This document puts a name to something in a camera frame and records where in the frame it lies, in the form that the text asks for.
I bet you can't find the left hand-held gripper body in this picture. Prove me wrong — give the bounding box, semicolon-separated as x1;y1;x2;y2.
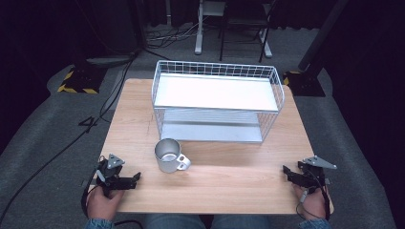
95;154;129;196

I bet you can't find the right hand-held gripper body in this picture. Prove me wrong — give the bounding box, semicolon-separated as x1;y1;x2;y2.
297;155;338;196

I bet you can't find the person's right hand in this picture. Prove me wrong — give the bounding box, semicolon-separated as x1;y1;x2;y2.
291;183;332;221

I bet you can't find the person's left hand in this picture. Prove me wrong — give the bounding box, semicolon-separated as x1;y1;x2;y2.
86;185;125;221

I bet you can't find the silver metal cup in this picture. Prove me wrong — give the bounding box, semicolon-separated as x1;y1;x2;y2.
154;137;192;175

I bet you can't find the person's left leg in jeans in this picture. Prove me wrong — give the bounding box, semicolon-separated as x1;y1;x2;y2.
142;213;207;229

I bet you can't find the person's leg in jeans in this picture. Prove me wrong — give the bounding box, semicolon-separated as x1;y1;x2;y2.
210;214;272;229
142;213;207;229

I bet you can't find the person's right leg in jeans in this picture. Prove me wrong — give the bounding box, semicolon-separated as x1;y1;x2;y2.
210;214;272;229

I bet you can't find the black stand base striped edge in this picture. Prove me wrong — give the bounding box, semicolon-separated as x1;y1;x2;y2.
56;60;108;95

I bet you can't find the black stand with slanted pole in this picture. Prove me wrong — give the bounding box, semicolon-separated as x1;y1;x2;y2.
282;0;351;98

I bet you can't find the black folding chair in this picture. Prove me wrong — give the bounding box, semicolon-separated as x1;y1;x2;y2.
218;0;281;64

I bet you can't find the thin cable with grey plug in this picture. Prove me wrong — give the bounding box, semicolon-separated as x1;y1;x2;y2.
295;189;327;221

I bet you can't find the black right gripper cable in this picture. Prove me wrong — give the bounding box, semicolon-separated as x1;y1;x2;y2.
309;168;331;221

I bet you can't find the long black floor cable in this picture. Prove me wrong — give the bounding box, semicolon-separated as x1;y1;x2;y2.
0;51;141;218

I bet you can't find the white wire shelf rack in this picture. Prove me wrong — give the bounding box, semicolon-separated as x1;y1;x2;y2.
151;59;287;145

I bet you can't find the bundle of floor cables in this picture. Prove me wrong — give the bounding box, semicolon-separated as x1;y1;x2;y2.
145;18;204;51

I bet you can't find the white metal desk frame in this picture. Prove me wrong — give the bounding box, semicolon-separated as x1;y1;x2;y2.
193;0;274;59

